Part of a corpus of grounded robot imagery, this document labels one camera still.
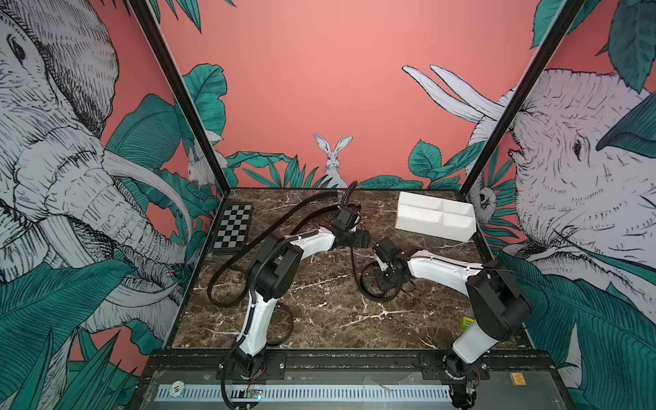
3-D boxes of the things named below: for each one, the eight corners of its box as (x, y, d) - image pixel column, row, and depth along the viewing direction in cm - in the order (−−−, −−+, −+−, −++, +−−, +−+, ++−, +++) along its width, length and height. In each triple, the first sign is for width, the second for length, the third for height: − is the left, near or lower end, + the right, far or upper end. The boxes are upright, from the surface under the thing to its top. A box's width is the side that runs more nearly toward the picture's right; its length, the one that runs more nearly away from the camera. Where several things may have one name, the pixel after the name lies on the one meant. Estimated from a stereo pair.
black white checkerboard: (211, 255, 100) (207, 250, 97) (227, 209, 115) (224, 203, 112) (243, 256, 100) (240, 250, 97) (256, 210, 115) (253, 203, 112)
